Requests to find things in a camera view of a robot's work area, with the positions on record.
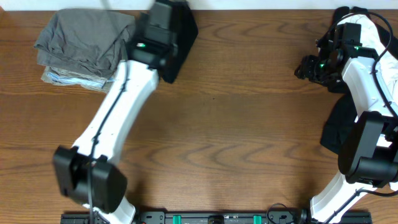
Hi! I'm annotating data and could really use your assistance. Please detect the black leggings with red waistband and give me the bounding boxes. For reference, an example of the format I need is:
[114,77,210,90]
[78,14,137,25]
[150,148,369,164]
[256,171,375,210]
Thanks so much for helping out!
[162,1,198,83]

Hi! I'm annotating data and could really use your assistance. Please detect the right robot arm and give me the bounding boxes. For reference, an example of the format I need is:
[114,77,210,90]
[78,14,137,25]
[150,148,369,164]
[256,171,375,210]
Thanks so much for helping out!
[294,45,397,223]

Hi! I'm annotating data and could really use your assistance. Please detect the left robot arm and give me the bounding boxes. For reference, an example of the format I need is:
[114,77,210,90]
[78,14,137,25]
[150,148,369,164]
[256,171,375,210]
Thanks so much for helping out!
[53,40,180,223]

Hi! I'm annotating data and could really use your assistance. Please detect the black and white shirt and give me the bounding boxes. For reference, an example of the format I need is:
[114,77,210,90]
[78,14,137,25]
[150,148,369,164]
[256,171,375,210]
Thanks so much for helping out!
[310,7,397,195]

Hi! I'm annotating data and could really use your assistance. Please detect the folded grey-brown trousers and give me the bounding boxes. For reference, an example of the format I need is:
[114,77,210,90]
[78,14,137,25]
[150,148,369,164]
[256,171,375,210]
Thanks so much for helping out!
[34,9,135,78]

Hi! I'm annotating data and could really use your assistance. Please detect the folded light blue garment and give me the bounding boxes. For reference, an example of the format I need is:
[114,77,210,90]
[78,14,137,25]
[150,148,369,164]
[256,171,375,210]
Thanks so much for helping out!
[45,72,106,88]

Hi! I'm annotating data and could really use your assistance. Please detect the small black looped cable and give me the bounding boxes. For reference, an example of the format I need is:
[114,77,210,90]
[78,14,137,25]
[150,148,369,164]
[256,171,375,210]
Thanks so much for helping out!
[266,202,296,224]

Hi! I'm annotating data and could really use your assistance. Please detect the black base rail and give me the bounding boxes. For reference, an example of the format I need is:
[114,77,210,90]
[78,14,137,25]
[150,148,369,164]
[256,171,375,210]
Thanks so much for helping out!
[60,210,373,224]

